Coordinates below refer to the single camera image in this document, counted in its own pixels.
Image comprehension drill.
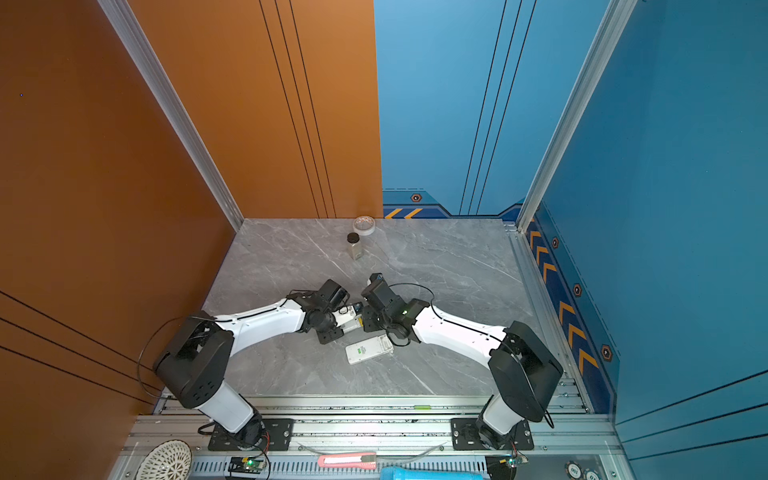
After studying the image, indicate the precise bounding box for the white remote with display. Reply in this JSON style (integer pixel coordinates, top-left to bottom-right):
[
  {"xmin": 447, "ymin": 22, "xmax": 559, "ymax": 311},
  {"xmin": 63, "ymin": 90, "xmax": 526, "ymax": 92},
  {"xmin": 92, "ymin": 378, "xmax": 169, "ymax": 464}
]
[{"xmin": 340, "ymin": 316, "xmax": 363, "ymax": 334}]

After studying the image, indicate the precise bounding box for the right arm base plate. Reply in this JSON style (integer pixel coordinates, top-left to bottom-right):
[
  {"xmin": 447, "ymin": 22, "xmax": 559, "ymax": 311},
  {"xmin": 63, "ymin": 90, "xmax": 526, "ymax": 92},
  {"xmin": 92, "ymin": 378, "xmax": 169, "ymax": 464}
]
[{"xmin": 450, "ymin": 418, "xmax": 535, "ymax": 451}]

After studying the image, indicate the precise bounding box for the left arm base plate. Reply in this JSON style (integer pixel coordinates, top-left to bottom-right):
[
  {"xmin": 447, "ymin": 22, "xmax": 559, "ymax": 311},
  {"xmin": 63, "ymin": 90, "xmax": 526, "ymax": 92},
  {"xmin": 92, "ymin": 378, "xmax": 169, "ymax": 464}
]
[{"xmin": 208, "ymin": 418, "xmax": 294, "ymax": 453}]

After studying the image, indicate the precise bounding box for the green circuit board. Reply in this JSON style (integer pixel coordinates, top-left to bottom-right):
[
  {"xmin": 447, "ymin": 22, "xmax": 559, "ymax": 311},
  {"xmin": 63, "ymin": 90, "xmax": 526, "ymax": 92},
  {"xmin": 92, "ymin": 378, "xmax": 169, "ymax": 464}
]
[{"xmin": 227, "ymin": 456, "xmax": 269, "ymax": 478}]

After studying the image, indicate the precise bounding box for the cyan cylinder object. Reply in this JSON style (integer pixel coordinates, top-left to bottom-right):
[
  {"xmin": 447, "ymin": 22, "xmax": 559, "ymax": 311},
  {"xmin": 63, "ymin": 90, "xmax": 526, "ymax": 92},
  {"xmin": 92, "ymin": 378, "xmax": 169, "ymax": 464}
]
[{"xmin": 380, "ymin": 466, "xmax": 484, "ymax": 480}]

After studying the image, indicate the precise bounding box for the white mesh basket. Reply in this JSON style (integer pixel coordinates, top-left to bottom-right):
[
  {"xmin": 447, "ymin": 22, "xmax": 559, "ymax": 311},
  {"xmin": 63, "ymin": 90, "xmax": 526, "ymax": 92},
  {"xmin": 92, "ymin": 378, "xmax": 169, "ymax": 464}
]
[{"xmin": 135, "ymin": 440, "xmax": 193, "ymax": 480}]

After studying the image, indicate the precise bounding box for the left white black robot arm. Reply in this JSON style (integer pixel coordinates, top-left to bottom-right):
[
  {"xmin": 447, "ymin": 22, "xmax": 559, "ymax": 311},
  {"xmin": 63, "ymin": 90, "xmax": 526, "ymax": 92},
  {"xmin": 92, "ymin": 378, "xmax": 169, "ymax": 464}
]
[{"xmin": 153, "ymin": 280, "xmax": 361, "ymax": 448}]

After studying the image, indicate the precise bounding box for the small brown-capped jar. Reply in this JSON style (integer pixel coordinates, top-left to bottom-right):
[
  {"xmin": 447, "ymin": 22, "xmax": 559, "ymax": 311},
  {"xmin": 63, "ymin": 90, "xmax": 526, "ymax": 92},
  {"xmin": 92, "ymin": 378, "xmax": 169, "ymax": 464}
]
[{"xmin": 346, "ymin": 232, "xmax": 363, "ymax": 260}]

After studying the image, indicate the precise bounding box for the aluminium rail frame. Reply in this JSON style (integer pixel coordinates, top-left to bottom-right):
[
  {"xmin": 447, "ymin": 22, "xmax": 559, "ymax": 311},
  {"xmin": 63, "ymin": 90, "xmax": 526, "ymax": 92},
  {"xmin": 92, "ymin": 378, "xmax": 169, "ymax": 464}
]
[{"xmin": 111, "ymin": 395, "xmax": 632, "ymax": 479}]

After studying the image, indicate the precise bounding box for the pink box cutter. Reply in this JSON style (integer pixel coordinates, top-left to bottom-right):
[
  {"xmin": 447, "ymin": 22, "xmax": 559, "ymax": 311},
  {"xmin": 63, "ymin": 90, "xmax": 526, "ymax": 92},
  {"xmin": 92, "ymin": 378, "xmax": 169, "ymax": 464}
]
[{"xmin": 317, "ymin": 452, "xmax": 377, "ymax": 471}]

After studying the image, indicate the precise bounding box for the white remote control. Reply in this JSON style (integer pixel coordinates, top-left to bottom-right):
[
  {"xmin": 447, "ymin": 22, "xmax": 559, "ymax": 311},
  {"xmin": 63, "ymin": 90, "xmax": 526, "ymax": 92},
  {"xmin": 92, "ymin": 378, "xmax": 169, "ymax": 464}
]
[{"xmin": 345, "ymin": 334, "xmax": 394, "ymax": 365}]

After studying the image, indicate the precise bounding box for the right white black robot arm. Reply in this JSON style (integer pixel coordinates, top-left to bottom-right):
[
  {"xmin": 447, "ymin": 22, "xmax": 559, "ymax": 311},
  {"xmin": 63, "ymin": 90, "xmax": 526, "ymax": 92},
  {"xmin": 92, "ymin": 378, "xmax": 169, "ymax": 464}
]
[{"xmin": 362, "ymin": 273, "xmax": 564, "ymax": 451}]

